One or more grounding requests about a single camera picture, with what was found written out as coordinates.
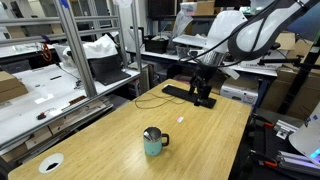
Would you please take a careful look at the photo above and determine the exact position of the red hanging cable loop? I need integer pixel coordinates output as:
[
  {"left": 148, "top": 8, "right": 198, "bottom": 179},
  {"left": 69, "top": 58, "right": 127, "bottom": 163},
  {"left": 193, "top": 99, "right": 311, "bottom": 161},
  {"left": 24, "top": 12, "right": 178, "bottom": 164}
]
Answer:
[{"left": 41, "top": 42, "right": 54, "bottom": 63}]

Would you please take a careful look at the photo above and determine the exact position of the small black red device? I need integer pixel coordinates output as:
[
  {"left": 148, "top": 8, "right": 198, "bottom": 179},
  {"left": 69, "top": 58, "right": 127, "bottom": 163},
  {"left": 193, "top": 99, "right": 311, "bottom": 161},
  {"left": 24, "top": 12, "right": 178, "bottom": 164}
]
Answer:
[{"left": 35, "top": 112, "right": 48, "bottom": 121}]

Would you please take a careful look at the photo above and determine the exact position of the white workbench shelf board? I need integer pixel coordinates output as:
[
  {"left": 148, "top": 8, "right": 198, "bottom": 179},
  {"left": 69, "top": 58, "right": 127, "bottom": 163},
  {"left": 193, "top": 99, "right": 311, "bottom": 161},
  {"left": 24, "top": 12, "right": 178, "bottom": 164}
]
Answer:
[{"left": 0, "top": 63, "right": 142, "bottom": 149}]

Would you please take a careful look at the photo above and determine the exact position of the black computer keyboard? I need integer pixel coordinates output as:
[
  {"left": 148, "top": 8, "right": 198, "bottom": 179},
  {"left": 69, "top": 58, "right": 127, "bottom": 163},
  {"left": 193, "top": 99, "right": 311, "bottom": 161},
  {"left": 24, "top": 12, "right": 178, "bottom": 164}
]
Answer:
[{"left": 161, "top": 84, "right": 218, "bottom": 110}]

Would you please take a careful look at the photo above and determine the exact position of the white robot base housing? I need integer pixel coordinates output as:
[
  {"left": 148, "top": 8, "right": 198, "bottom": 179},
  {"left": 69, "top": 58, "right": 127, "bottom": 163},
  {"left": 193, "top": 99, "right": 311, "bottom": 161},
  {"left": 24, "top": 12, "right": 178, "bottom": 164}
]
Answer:
[{"left": 288, "top": 102, "right": 320, "bottom": 168}]

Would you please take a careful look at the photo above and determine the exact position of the clear plastic bag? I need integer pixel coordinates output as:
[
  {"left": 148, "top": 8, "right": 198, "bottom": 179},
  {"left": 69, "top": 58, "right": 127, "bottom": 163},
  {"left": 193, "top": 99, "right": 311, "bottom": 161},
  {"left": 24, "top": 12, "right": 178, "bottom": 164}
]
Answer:
[{"left": 166, "top": 9, "right": 195, "bottom": 55}]

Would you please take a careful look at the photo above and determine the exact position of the aluminium extrusion shelf frame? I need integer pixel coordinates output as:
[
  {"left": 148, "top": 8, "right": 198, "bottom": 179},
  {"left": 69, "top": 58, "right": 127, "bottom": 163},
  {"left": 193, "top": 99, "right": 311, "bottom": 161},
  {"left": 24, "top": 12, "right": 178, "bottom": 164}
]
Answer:
[{"left": 0, "top": 0, "right": 145, "bottom": 98}]

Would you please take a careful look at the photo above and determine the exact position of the white plastic cover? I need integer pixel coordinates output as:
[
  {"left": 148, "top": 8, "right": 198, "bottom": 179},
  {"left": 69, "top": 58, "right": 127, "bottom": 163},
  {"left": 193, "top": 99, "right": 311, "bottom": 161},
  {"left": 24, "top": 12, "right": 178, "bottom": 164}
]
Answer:
[{"left": 54, "top": 33, "right": 120, "bottom": 68}]

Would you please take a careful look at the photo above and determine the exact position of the black plastic bin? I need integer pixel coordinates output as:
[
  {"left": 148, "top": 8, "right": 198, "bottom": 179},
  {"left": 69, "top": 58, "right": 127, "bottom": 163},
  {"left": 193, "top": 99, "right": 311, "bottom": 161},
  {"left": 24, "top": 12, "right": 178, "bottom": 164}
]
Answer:
[{"left": 142, "top": 34, "right": 170, "bottom": 55}]

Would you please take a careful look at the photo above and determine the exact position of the thin black keyboard cable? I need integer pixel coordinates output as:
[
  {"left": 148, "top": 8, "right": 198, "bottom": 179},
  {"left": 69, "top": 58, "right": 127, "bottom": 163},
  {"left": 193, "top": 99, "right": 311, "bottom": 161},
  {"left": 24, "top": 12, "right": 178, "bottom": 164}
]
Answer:
[{"left": 134, "top": 91, "right": 186, "bottom": 110}]

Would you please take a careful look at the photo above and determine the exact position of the orange handled black clamp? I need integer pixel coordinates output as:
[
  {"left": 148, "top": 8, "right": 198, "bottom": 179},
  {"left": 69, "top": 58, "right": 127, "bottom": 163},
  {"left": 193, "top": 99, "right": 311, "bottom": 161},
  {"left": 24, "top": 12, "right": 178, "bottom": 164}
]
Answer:
[
  {"left": 252, "top": 114, "right": 277, "bottom": 130},
  {"left": 249, "top": 149, "right": 280, "bottom": 169}
]

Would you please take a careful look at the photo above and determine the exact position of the dark grey marker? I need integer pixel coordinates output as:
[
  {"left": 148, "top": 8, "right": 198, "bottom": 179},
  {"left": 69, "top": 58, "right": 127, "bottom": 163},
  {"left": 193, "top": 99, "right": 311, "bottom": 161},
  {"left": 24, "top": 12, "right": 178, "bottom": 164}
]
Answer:
[{"left": 143, "top": 130, "right": 156, "bottom": 142}]

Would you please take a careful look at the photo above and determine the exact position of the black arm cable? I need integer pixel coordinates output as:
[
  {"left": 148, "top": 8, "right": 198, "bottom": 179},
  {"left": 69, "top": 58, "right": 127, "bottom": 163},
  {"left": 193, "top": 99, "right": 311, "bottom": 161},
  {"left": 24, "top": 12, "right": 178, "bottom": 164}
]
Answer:
[{"left": 178, "top": 0, "right": 284, "bottom": 69}]

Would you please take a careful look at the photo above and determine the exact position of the silver aluminium extrusion bar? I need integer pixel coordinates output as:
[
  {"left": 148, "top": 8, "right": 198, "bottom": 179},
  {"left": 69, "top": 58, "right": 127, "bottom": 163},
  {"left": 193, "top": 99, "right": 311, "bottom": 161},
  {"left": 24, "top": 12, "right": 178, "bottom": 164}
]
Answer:
[{"left": 275, "top": 149, "right": 320, "bottom": 177}]

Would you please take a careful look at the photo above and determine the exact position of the large brown cardboard carton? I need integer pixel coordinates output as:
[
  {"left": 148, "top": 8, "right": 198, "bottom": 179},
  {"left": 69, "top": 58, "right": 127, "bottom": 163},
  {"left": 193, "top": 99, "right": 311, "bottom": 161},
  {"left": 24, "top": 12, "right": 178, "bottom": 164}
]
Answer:
[{"left": 259, "top": 65, "right": 320, "bottom": 122}]

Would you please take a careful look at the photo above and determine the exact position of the white wrapped tray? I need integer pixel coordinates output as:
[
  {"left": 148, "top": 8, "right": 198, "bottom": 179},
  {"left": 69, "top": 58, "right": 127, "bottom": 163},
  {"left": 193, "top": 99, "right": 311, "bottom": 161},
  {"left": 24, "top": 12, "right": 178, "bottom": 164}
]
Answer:
[{"left": 171, "top": 33, "right": 209, "bottom": 49}]

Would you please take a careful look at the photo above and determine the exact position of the black tripod stand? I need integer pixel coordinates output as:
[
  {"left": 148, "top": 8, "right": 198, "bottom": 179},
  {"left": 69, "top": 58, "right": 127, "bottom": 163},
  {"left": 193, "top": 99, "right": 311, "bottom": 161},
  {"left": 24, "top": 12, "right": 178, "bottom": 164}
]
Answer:
[{"left": 257, "top": 39, "right": 320, "bottom": 116}]

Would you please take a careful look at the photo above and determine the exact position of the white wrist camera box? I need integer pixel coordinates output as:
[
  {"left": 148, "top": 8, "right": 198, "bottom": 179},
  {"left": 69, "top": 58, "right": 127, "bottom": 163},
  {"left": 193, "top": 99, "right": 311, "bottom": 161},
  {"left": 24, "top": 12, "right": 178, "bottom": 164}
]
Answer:
[{"left": 220, "top": 66, "right": 241, "bottom": 81}]

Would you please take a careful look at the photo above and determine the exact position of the black open laptop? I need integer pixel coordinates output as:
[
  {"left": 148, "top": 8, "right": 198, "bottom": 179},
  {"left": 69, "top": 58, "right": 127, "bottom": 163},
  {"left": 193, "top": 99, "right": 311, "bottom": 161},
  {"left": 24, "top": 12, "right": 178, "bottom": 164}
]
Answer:
[{"left": 87, "top": 54, "right": 132, "bottom": 87}]

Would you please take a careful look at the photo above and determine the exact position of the small cardboard box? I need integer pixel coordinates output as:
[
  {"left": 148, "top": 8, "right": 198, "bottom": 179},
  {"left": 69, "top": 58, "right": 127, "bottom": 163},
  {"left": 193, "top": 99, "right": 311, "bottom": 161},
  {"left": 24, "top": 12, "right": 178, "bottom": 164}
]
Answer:
[{"left": 194, "top": 0, "right": 216, "bottom": 16}]

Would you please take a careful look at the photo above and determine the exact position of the white round table grommet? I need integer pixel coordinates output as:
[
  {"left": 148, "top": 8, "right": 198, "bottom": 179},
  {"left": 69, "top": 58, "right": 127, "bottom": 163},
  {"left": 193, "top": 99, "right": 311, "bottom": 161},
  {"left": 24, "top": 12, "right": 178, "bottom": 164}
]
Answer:
[{"left": 38, "top": 152, "right": 65, "bottom": 174}]

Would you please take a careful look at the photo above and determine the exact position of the teal metal mug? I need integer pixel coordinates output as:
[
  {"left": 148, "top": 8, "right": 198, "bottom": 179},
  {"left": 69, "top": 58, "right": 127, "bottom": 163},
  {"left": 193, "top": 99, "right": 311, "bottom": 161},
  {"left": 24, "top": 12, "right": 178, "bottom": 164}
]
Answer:
[{"left": 142, "top": 126, "right": 170, "bottom": 157}]

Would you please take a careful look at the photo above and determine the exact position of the white box with holes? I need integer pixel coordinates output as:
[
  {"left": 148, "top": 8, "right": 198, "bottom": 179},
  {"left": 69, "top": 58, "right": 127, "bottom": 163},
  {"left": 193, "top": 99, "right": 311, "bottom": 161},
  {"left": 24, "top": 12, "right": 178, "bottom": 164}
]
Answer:
[{"left": 219, "top": 82, "right": 260, "bottom": 107}]

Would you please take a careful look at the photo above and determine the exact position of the white long lab bench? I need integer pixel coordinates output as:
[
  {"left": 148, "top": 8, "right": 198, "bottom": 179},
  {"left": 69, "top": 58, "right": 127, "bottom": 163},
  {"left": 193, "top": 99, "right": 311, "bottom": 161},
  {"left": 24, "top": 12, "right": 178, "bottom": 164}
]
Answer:
[{"left": 127, "top": 49, "right": 280, "bottom": 78}]

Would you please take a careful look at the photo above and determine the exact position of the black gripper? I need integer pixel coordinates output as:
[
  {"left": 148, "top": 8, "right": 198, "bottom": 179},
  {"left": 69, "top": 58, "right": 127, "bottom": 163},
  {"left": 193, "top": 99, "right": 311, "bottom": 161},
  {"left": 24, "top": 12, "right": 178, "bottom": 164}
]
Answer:
[{"left": 188, "top": 63, "right": 218, "bottom": 108}]

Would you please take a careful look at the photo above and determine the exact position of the brown cardboard box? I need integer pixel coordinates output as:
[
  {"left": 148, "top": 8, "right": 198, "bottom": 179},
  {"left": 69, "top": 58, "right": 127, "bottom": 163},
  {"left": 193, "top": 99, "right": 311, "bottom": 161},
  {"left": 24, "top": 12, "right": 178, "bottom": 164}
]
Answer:
[{"left": 0, "top": 70, "right": 30, "bottom": 104}]

